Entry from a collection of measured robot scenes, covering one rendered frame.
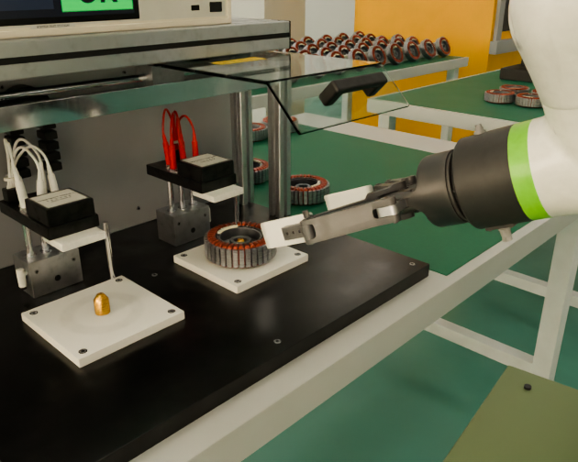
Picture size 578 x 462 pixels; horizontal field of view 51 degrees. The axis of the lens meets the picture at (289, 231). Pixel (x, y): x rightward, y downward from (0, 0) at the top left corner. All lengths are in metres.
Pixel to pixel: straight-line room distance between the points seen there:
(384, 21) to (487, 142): 4.09
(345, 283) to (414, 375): 1.17
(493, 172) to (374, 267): 0.42
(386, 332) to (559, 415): 0.24
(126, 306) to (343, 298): 0.30
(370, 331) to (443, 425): 1.06
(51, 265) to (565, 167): 0.67
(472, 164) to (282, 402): 0.34
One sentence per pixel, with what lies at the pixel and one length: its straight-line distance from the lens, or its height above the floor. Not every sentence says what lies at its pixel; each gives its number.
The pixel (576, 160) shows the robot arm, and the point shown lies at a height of 1.05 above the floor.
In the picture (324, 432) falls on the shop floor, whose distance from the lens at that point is 1.79.
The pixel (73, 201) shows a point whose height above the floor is 0.92.
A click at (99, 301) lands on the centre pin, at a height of 0.80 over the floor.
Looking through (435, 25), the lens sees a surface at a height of 0.88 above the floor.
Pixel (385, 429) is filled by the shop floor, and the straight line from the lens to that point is 1.82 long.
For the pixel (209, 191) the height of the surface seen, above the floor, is 0.88.
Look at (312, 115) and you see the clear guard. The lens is 0.78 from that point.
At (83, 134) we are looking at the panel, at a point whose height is 0.95.
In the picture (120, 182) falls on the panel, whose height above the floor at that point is 0.86.
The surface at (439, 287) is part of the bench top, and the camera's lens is 0.95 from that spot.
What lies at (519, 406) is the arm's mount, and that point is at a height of 0.75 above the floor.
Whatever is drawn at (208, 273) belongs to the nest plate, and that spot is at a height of 0.78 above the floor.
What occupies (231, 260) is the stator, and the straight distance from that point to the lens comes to 0.90.
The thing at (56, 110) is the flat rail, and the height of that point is 1.03.
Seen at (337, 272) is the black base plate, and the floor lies 0.77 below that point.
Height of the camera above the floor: 1.19
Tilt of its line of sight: 23 degrees down
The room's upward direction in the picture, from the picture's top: straight up
